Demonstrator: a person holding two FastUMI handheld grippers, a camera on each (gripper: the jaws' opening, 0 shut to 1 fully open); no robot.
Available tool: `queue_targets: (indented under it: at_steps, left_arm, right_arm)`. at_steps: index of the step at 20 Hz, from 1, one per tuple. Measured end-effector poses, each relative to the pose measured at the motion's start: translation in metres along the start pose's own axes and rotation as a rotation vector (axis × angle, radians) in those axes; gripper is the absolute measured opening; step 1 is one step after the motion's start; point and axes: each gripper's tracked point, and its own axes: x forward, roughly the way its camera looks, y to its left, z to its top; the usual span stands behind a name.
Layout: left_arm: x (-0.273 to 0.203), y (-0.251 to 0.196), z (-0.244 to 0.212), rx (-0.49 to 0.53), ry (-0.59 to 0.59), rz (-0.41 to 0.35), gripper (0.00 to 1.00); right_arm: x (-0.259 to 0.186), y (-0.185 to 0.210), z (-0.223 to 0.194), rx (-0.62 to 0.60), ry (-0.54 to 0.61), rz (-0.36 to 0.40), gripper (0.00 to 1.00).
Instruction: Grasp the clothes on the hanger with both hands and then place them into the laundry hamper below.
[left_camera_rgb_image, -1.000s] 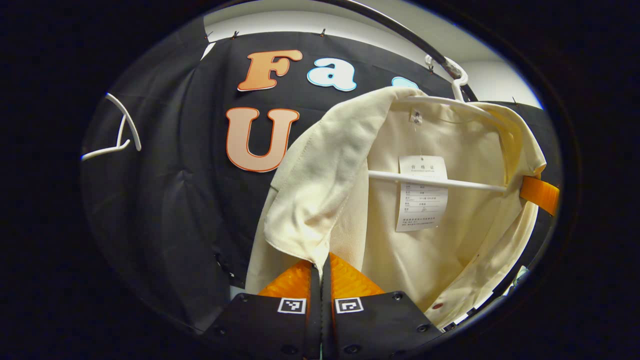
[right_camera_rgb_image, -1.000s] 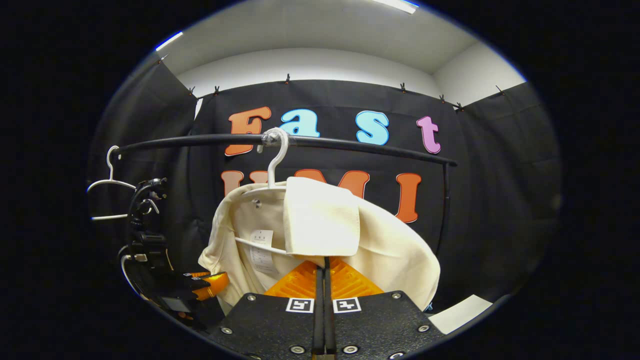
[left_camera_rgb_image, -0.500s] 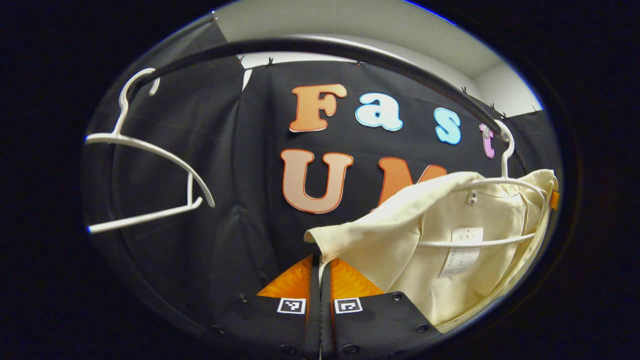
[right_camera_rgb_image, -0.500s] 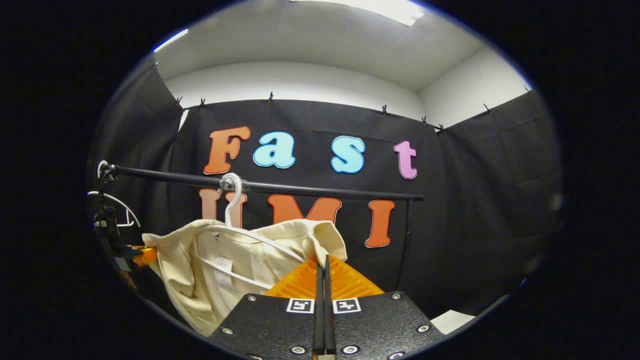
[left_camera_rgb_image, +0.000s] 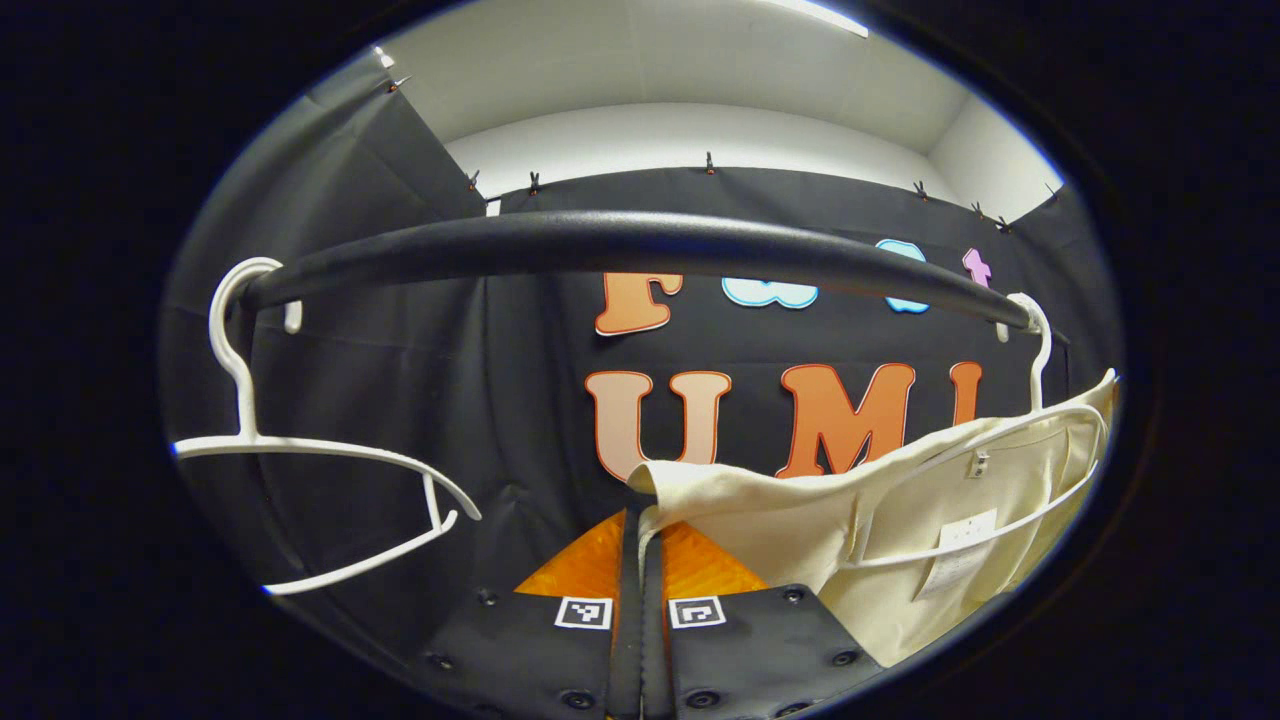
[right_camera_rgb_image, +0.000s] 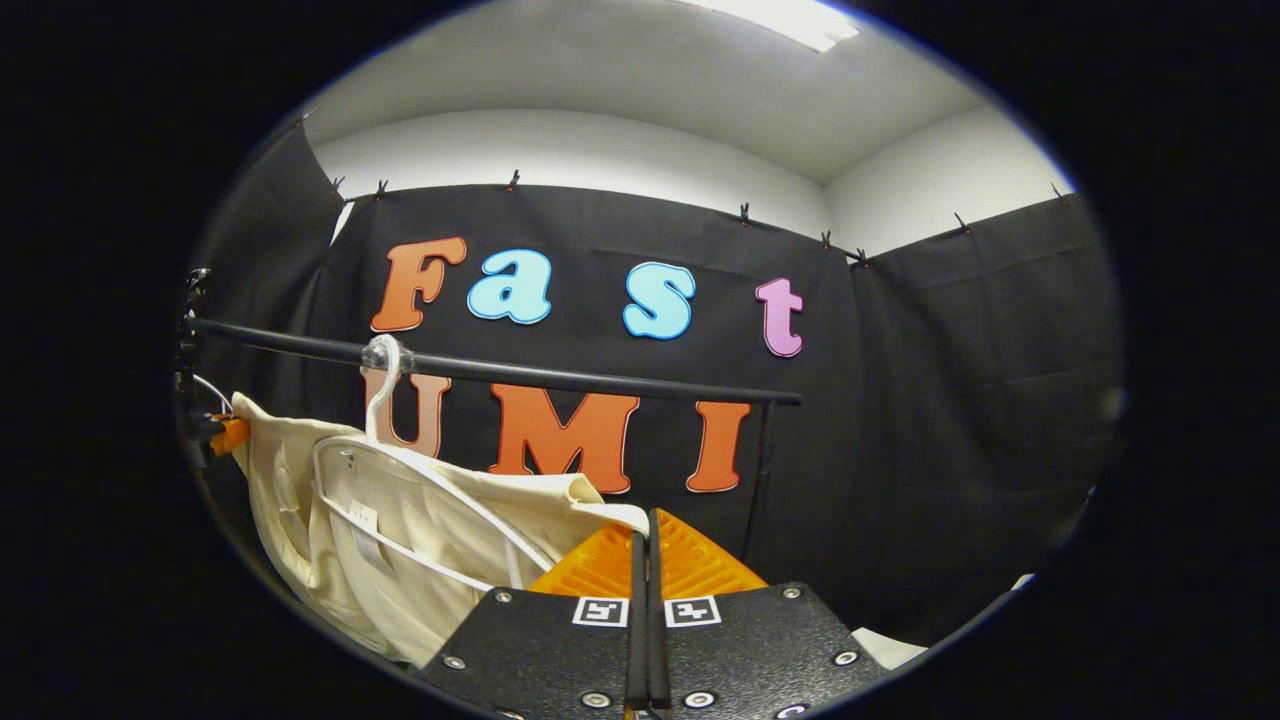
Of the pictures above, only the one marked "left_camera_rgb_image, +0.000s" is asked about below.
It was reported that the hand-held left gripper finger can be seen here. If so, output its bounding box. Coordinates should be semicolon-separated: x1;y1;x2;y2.
405;508;642;720
641;520;886;720

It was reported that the cream button-up shirt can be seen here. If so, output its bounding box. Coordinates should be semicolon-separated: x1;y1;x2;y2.
628;368;1119;669

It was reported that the white hanger with shirt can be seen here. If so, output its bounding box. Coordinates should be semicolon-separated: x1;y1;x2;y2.
838;292;1113;573

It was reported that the empty white plastic hanger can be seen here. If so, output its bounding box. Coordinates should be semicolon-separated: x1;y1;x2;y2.
172;257;483;597

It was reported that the black clothes rack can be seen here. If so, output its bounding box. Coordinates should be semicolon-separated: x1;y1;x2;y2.
238;210;1036;331

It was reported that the black backdrop cloth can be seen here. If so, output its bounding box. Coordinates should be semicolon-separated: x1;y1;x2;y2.
160;50;1126;681

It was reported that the row of black backdrop clips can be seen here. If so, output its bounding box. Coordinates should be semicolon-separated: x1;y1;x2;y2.
385;75;1061;233

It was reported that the ceiling strip light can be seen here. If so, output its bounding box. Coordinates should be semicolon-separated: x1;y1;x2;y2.
790;0;869;39

